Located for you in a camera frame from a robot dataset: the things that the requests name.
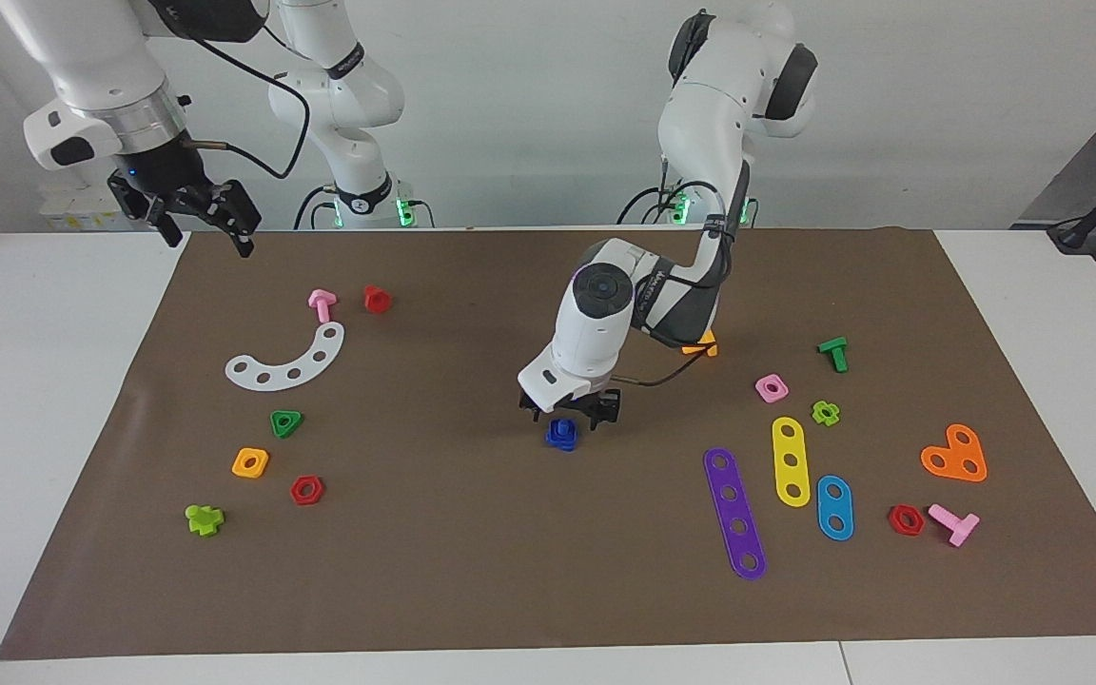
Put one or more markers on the white background box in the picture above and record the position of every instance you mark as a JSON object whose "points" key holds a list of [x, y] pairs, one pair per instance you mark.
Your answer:
{"points": [[82, 209]]}

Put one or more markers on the pink square plastic nut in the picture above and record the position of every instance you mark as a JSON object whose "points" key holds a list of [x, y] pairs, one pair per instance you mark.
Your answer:
{"points": [[763, 390]]}

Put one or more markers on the yellow three-hole plastic plate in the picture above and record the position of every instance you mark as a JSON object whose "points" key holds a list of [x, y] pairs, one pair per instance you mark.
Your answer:
{"points": [[792, 474]]}

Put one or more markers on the blue triangle-head plastic screw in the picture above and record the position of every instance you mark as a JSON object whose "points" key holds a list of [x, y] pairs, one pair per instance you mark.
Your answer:
{"points": [[562, 443]]}

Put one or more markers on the orange square plastic nut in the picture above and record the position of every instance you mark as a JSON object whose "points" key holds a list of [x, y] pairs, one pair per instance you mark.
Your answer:
{"points": [[240, 464]]}

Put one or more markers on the orange heart-shaped plastic plate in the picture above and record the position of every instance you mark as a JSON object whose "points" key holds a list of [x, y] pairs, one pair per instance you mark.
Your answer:
{"points": [[952, 466]]}

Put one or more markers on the brown table mat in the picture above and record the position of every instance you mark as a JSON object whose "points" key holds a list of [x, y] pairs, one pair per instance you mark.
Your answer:
{"points": [[472, 552]]}

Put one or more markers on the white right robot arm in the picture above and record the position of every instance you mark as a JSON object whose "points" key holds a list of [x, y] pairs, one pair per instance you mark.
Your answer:
{"points": [[91, 57]]}

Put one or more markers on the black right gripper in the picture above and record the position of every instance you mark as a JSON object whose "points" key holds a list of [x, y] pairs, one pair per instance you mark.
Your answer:
{"points": [[163, 181]]}

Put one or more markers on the blue two-hole plastic plate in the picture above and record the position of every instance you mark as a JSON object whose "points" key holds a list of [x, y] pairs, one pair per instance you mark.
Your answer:
{"points": [[834, 514]]}

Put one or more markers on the white curved five-hole plate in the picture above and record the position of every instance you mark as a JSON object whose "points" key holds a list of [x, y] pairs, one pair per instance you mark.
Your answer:
{"points": [[277, 379]]}

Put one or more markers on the green plastic toy screw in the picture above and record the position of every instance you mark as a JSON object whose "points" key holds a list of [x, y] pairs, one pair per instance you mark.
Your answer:
{"points": [[835, 354]]}

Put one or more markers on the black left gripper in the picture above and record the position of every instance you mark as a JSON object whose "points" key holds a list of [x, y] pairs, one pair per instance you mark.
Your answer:
{"points": [[572, 404]]}

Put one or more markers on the red hexagonal plastic nut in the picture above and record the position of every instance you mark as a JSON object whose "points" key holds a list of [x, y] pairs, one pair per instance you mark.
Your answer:
{"points": [[896, 519], [298, 491]]}

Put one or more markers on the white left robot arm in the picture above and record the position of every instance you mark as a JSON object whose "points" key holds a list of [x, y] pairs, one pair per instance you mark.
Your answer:
{"points": [[596, 333]]}

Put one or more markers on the yellow plastic toy screw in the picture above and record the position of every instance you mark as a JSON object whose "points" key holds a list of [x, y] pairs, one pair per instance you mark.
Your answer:
{"points": [[703, 350]]}

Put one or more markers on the green cross-shaped plastic nut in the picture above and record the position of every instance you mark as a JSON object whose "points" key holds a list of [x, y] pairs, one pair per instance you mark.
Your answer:
{"points": [[819, 414]]}

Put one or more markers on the pink plastic toy screw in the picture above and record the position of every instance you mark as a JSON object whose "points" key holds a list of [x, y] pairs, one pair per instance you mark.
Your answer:
{"points": [[322, 303], [955, 525]]}

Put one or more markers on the red hex-head plastic screw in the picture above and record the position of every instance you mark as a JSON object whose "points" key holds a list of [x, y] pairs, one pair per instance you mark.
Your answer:
{"points": [[377, 301]]}

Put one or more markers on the purple four-hole plastic plate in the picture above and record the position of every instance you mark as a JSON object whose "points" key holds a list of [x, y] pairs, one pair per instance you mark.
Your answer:
{"points": [[733, 514]]}

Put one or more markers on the lime cross-head plastic screw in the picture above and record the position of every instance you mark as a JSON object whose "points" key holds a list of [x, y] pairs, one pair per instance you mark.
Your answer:
{"points": [[203, 520]]}

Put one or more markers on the blue square plastic nut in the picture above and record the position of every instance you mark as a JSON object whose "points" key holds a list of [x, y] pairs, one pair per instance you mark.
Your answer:
{"points": [[563, 427]]}

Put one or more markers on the green triangular plastic nut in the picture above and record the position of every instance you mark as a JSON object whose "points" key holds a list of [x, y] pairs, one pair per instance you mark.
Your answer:
{"points": [[278, 425]]}

